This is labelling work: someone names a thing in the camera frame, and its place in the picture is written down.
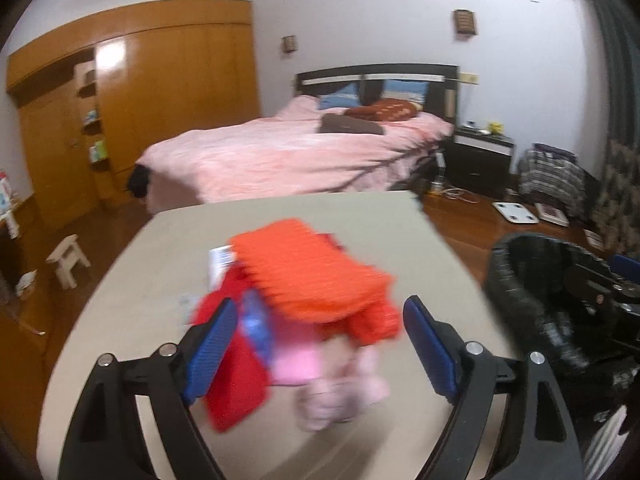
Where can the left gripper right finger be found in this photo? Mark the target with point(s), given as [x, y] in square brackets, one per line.
[537, 438]

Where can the brown flat cushion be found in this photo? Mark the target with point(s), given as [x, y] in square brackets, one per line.
[335, 123]

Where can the pink woven gift bag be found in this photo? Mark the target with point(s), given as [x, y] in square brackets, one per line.
[323, 399]

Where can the dark patterned curtain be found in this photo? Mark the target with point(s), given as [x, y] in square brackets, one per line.
[617, 211]

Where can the orange foam net sleeve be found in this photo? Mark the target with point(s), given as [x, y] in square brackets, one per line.
[307, 277]

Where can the blue pillow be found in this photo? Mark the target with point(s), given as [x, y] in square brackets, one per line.
[345, 97]
[413, 91]

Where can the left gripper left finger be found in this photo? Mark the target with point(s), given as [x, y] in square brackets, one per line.
[105, 438]

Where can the right blue pillow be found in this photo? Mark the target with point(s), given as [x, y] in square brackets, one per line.
[413, 91]

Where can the white bathroom scale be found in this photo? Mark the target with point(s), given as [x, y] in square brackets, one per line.
[515, 213]

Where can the small white wooden stool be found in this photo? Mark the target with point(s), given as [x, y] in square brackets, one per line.
[65, 257]

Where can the right wall lamp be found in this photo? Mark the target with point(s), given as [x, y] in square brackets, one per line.
[464, 22]

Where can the wooden wardrobe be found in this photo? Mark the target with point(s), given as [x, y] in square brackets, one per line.
[93, 94]

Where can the yellow plush toy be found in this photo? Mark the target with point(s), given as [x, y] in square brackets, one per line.
[495, 128]

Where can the black nightstand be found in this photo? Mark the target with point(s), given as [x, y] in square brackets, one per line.
[479, 162]

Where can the plaid cloth covered chair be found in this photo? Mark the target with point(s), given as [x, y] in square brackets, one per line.
[544, 173]

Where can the left wall lamp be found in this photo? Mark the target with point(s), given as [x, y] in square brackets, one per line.
[289, 44]

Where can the left blue pillow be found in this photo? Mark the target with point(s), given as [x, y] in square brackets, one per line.
[345, 97]

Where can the red mesh net bag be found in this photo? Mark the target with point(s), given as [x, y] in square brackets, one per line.
[241, 383]

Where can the wall lamp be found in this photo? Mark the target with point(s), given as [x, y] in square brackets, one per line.
[289, 44]
[464, 22]

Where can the pink quilted bed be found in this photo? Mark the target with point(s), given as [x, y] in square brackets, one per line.
[286, 154]

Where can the white blue tissue box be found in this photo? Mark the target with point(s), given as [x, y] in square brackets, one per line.
[219, 261]

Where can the black lined trash bin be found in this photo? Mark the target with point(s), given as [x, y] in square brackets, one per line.
[557, 298]

